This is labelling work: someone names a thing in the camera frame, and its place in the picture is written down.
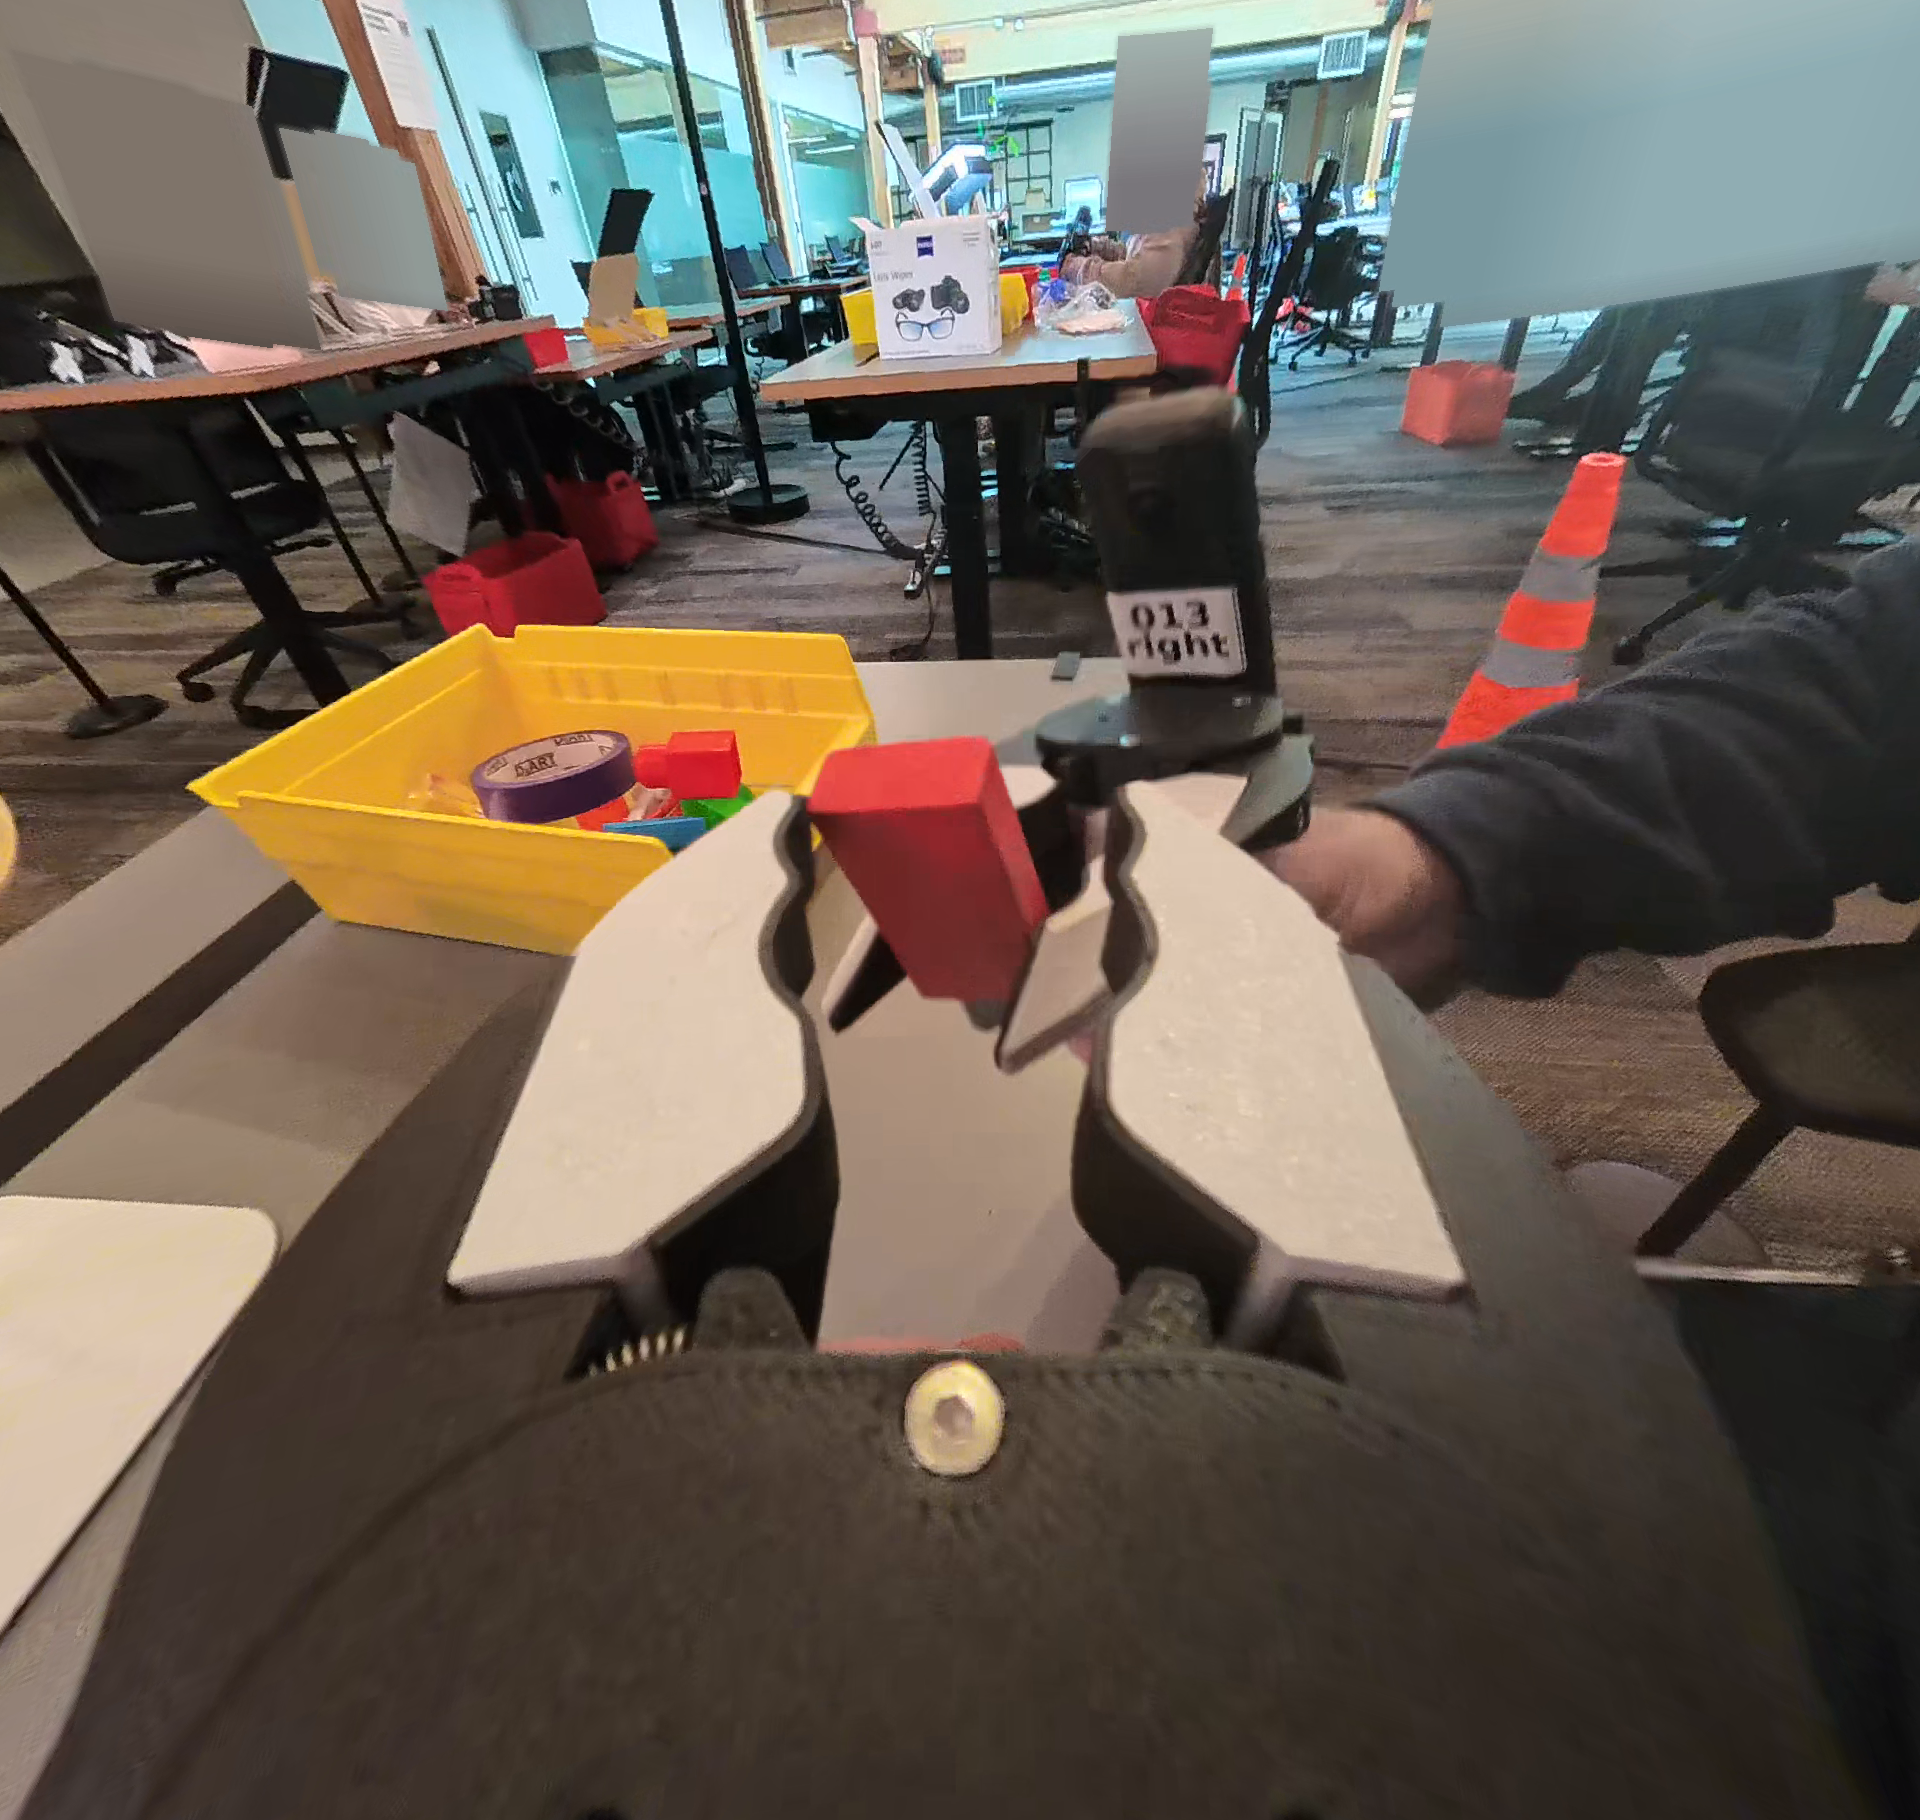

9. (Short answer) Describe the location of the yellow plastic bin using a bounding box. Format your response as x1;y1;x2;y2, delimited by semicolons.
190;624;880;959

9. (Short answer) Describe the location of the orange traffic cone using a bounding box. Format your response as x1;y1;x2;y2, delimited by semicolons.
1435;454;1631;759

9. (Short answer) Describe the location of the small red toy brick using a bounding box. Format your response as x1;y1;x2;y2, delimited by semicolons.
636;732;746;804

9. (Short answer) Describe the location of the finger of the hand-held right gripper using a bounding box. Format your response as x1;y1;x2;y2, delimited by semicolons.
999;892;1132;1072
820;917;909;1037

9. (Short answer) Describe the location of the purple tape roll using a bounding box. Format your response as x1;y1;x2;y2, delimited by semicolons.
472;732;639;825

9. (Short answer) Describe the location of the white cardboard box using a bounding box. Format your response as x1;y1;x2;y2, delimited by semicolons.
869;216;1008;366

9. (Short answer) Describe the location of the red toy block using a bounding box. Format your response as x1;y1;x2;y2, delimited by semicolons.
811;742;1053;1017

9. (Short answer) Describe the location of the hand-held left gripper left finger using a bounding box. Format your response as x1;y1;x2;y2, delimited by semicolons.
449;793;844;1313

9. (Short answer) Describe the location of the wooden desk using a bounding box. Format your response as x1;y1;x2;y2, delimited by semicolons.
0;315;571;712

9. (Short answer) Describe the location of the black office chair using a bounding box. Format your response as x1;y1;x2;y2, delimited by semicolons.
1607;277;1920;654
1638;937;1920;1266

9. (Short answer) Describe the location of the person's right hand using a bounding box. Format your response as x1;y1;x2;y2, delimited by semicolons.
1262;810;1473;999

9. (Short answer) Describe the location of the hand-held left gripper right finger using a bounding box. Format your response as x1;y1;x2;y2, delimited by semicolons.
1066;780;1471;1330

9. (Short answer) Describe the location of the red storage box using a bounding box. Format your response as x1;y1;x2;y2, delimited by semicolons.
1404;360;1515;454

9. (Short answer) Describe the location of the person's right forearm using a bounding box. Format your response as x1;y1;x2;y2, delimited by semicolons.
1380;547;1920;999

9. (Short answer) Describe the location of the long wooden table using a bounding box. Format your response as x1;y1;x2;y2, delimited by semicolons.
757;307;1159;661

